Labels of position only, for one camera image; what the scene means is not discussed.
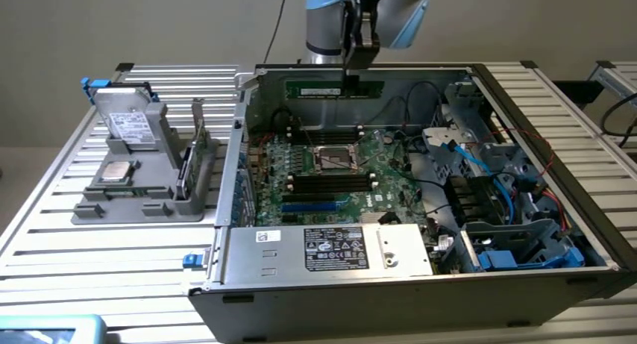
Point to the blue expansion slot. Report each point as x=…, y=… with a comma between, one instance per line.
x=308, y=207

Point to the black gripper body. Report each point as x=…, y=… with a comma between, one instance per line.
x=363, y=53

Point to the silver hard disk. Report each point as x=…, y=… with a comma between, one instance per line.
x=125, y=116

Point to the blue disk carrier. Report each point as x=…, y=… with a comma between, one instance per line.
x=95, y=84

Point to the grey parts rack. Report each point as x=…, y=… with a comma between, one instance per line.
x=150, y=209

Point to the round coin cell battery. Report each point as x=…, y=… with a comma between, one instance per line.
x=387, y=138

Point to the blue plastic drive bracket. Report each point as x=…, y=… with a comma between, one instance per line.
x=498, y=260

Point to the black expansion slot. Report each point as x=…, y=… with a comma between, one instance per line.
x=308, y=198

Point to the silver chipset heat sink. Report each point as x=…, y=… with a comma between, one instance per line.
x=374, y=219

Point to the black RAM slot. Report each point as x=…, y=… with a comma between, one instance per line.
x=326, y=132
x=326, y=136
x=331, y=180
x=331, y=176
x=331, y=184
x=326, y=128
x=331, y=189
x=326, y=140

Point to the silver power supply box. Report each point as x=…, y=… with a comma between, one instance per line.
x=288, y=262

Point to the grey metal disk bay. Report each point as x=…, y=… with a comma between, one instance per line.
x=498, y=153

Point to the black box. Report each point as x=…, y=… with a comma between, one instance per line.
x=575, y=92

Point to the green Dell motherboard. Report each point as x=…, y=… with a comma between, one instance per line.
x=394, y=194

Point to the graphics card with bracket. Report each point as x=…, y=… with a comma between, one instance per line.
x=196, y=146

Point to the blue case latch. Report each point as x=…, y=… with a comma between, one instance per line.
x=194, y=260

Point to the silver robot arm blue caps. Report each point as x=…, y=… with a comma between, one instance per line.
x=323, y=23

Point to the open grey PC case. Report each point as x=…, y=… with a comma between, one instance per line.
x=348, y=306

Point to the green RAM stick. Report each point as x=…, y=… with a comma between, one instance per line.
x=314, y=89

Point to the silver CPU chip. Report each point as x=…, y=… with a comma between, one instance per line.
x=119, y=171

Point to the black finned fan shroud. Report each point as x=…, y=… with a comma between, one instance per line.
x=472, y=200

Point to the metal CPU socket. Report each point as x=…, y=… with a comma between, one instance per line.
x=335, y=158

